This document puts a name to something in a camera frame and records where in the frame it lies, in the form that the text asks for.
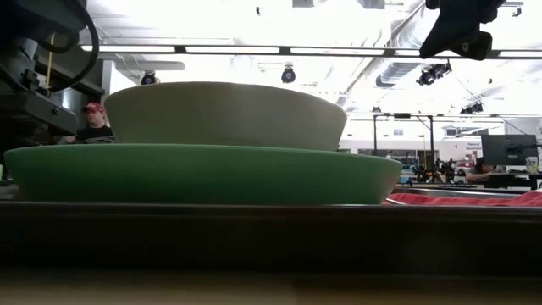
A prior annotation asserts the green plate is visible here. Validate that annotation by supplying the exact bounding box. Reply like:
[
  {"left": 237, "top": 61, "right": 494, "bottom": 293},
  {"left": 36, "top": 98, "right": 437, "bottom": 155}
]
[{"left": 3, "top": 142, "right": 404, "bottom": 206}]

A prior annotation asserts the black monitor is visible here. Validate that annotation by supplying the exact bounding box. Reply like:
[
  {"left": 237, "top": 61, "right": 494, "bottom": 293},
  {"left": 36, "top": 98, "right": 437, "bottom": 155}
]
[{"left": 481, "top": 134, "right": 540, "bottom": 167}]

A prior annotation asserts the black workstation frame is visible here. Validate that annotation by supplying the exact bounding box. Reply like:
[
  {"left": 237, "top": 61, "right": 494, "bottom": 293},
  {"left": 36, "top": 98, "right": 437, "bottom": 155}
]
[{"left": 371, "top": 111, "right": 438, "bottom": 181}]

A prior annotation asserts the person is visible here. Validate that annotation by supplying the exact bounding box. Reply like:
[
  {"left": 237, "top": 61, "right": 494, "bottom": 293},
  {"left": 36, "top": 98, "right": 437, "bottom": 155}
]
[
  {"left": 66, "top": 101, "right": 116, "bottom": 145},
  {"left": 464, "top": 156, "right": 506, "bottom": 184}
]

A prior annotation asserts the brown plastic tray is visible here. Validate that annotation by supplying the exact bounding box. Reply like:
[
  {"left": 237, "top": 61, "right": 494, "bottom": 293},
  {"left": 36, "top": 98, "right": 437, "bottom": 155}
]
[{"left": 0, "top": 197, "right": 542, "bottom": 277}]

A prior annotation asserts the yellow hanging cable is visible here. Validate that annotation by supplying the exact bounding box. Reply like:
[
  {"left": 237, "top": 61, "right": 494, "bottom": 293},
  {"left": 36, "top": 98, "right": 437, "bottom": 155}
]
[{"left": 45, "top": 33, "right": 57, "bottom": 89}]

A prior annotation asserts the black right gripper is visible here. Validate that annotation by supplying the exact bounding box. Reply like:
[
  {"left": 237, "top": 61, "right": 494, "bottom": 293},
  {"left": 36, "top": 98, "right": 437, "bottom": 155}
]
[{"left": 418, "top": 0, "right": 507, "bottom": 62}]

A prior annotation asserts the red cloth napkin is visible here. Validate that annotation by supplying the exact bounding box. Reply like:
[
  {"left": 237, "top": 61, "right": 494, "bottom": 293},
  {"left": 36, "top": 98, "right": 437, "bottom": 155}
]
[{"left": 382, "top": 190, "right": 542, "bottom": 208}]

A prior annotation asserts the overhead light bar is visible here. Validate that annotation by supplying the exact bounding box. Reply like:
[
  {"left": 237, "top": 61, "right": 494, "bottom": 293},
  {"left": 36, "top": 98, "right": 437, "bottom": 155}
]
[{"left": 80, "top": 44, "right": 542, "bottom": 60}]

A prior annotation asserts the pale grey bowl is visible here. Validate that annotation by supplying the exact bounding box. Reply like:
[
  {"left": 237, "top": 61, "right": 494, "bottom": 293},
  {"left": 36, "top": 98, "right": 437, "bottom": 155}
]
[{"left": 103, "top": 80, "right": 349, "bottom": 153}]

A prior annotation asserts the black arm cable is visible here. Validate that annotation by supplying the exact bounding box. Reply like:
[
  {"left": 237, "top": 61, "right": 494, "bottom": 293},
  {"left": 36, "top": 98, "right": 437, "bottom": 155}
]
[{"left": 37, "top": 0, "right": 101, "bottom": 92}]

